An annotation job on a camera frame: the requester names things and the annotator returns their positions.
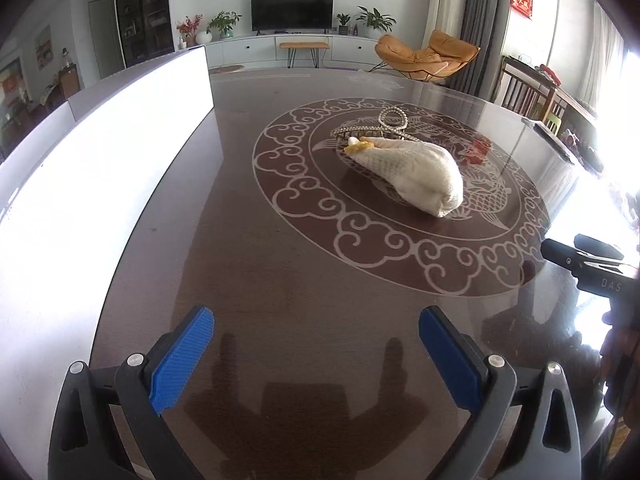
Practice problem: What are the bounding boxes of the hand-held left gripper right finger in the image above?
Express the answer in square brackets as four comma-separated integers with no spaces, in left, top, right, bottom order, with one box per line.
[419,306,583,480]

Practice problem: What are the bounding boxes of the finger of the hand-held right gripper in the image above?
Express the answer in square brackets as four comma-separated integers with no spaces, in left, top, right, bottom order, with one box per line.
[541,238,593,277]
[574,233,625,257]

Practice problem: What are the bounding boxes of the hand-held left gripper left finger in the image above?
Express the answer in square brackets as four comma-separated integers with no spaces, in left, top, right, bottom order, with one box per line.
[48,304,216,480]

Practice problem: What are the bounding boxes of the white mesh bag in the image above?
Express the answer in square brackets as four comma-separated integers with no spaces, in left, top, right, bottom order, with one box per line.
[342,136,464,218]

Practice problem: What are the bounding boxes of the white box with cork bottom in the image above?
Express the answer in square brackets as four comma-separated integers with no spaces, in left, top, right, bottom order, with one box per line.
[0,45,216,480]

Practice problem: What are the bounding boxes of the dark patterned wooden desktop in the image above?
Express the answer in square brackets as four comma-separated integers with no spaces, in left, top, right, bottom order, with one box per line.
[90,67,616,480]

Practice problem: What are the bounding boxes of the person's right hand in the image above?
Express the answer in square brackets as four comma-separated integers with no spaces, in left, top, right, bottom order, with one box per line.
[602,327,640,418]

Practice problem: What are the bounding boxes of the dark flat object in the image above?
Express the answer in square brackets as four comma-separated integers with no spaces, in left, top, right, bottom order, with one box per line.
[521,119,577,165]

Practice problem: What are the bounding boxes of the dark wooden slatted chair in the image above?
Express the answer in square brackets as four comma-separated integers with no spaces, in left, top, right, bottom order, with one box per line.
[500,55,598,136]

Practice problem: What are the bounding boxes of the orange lounge chair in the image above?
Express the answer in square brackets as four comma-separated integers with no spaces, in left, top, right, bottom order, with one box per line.
[369,30,481,86]

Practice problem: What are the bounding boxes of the grey curtain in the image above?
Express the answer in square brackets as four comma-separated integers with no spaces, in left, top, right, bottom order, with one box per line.
[457,0,516,98]

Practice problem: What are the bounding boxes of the standing air conditioner with cover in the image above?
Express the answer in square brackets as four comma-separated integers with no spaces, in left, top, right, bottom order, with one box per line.
[422,0,471,53]

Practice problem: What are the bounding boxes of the large leafy potted plant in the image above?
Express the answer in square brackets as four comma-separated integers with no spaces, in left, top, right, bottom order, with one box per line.
[356,6,397,38]

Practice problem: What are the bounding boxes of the white television cabinet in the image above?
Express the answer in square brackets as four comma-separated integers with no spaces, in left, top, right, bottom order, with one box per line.
[202,34,386,70]

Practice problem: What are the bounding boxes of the wooden bench with hairpin legs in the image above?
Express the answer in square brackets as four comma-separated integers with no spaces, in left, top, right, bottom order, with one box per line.
[279,41,331,68]

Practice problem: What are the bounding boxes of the red flower arrangement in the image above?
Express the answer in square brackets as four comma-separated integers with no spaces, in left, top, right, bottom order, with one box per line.
[176,15,203,48]

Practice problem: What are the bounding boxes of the bushy green potted plant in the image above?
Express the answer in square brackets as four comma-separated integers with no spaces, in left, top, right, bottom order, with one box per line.
[207,10,242,40]

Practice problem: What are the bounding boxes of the dark glass display cabinet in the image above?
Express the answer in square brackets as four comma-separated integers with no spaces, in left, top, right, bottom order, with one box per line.
[114,0,175,67]

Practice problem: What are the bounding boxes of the black flat television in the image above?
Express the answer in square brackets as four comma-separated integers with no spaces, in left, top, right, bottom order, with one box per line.
[250,0,335,32]

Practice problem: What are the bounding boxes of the beaded necklace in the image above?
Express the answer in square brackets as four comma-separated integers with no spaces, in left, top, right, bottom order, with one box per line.
[330,107,436,143]

